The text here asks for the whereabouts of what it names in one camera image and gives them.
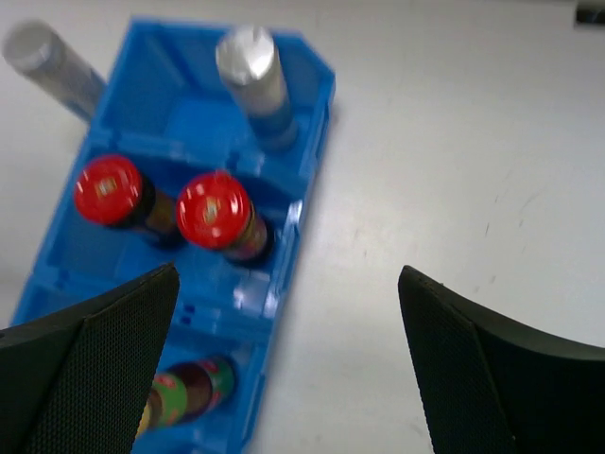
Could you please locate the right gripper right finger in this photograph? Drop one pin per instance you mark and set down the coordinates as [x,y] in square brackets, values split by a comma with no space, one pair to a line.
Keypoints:
[490,384]

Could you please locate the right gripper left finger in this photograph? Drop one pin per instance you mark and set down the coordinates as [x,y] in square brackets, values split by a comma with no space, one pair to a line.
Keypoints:
[77,380]

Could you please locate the yellow-cap sauce bottle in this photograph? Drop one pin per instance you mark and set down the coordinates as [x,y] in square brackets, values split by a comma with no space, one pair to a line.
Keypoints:
[186,391]

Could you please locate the red-lid chili jar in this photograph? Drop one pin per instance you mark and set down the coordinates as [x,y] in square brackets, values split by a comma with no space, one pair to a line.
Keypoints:
[113,192]
[215,212]

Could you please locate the silver-capped shaker can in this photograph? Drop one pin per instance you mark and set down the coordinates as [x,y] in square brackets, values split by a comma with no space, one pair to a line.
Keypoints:
[249,65]
[36,51]

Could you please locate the blue three-compartment plastic bin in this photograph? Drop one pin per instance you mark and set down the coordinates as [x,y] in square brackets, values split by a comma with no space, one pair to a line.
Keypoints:
[166,109]

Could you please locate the right black corner label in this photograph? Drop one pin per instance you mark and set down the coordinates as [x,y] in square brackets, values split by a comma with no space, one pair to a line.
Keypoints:
[590,17]

